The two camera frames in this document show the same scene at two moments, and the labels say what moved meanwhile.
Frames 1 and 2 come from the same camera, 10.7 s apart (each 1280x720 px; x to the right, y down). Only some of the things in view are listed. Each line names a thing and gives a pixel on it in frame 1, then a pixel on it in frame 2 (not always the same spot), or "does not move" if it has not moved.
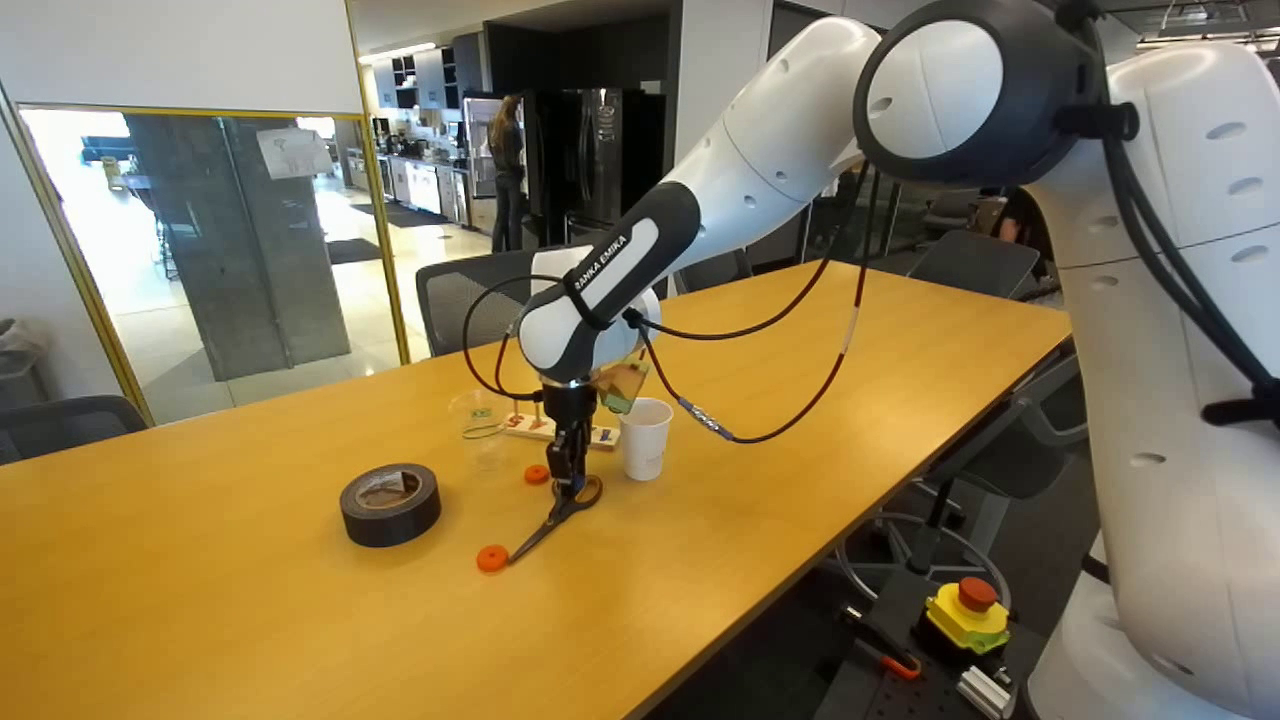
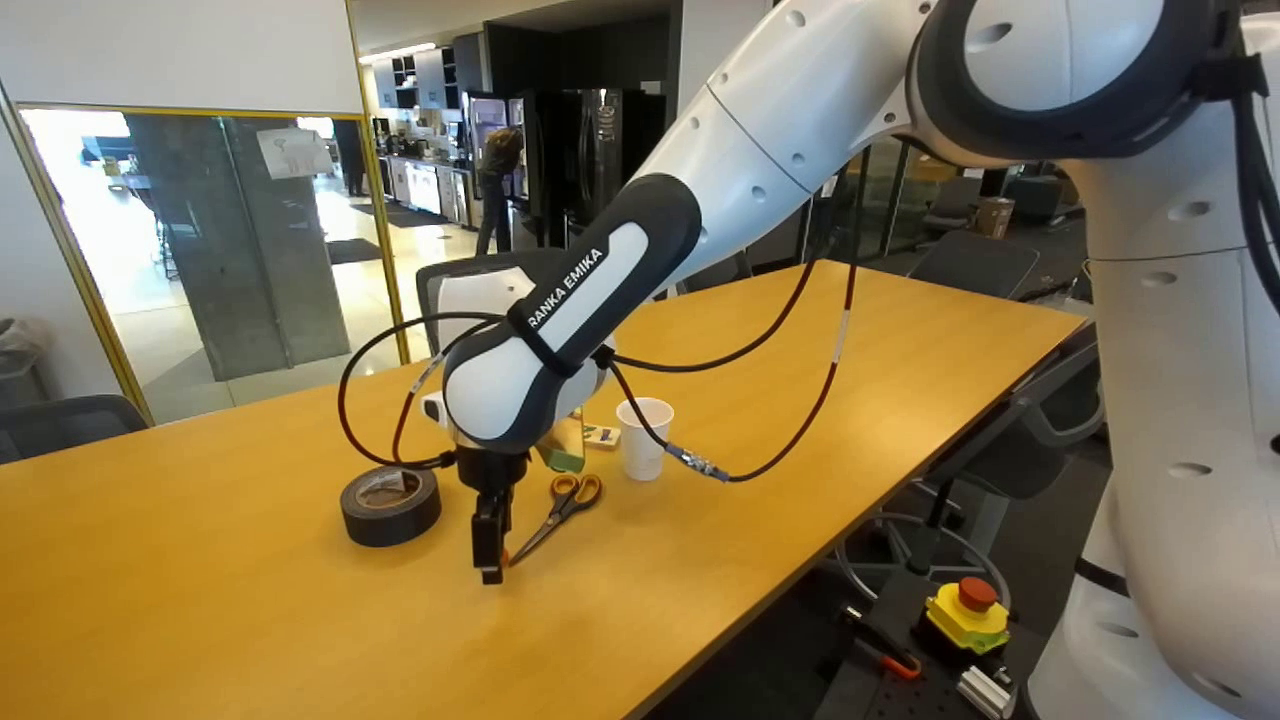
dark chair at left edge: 45,425 does not move
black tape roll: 390,507 does not move
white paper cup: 647,437 does not move
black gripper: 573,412 to 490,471
